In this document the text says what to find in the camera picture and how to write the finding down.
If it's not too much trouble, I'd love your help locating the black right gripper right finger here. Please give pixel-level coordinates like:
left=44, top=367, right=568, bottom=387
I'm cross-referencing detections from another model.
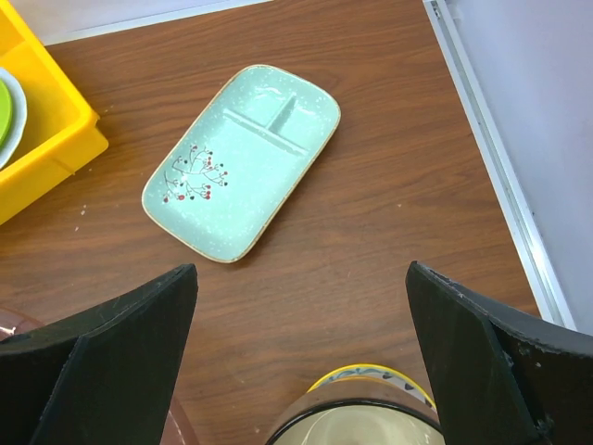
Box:
left=406, top=261, right=592, bottom=444

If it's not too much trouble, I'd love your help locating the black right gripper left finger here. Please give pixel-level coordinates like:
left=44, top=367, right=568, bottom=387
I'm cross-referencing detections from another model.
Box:
left=1, top=264, right=197, bottom=444

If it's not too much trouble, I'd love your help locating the beige bowl with black rim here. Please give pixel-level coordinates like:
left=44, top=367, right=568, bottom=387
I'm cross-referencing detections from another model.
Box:
left=266, top=399, right=445, bottom=445

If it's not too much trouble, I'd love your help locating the clear plastic bin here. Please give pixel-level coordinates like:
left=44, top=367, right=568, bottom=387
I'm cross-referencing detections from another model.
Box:
left=0, top=308, right=199, bottom=445

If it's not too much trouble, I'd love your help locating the aluminium table frame rail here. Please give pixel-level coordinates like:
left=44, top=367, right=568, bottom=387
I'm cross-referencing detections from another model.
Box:
left=423, top=1, right=577, bottom=331

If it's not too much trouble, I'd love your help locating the yellow plastic tray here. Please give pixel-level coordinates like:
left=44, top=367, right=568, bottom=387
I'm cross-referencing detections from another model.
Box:
left=1, top=1, right=108, bottom=223

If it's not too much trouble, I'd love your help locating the yellow patterned bowl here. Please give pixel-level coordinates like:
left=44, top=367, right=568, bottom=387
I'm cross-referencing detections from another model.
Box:
left=307, top=363, right=436, bottom=412

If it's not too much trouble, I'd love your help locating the mint divided rectangular plate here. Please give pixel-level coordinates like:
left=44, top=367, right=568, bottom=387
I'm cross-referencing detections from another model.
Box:
left=141, top=64, right=341, bottom=263

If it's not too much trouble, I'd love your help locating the green plate white rim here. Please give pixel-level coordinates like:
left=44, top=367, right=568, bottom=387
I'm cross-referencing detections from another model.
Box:
left=0, top=68, right=28, bottom=168

